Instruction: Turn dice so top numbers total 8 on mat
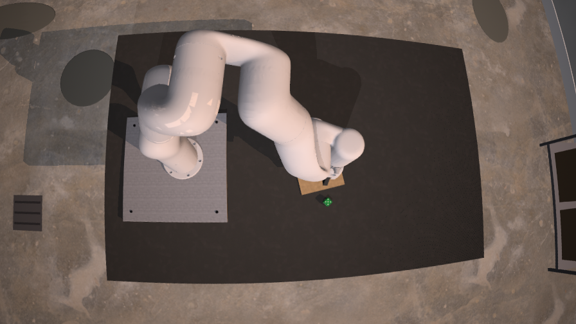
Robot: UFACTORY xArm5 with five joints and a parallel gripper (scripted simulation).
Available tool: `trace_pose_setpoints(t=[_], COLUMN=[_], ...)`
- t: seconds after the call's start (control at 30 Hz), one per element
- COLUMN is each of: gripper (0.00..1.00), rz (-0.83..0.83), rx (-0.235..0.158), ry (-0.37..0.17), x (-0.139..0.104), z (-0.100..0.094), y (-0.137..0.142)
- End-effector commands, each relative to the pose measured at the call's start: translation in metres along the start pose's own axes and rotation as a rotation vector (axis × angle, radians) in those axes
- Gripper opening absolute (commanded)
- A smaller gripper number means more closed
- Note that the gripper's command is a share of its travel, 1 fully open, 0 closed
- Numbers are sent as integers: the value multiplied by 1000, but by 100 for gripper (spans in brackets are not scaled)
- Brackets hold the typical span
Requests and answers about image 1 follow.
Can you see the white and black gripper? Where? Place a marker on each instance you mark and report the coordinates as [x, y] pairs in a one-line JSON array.
[[331, 176]]

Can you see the tan square mat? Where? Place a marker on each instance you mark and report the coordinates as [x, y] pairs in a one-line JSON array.
[[307, 187]]

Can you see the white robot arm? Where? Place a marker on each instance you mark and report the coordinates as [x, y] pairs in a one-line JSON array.
[[264, 104]]

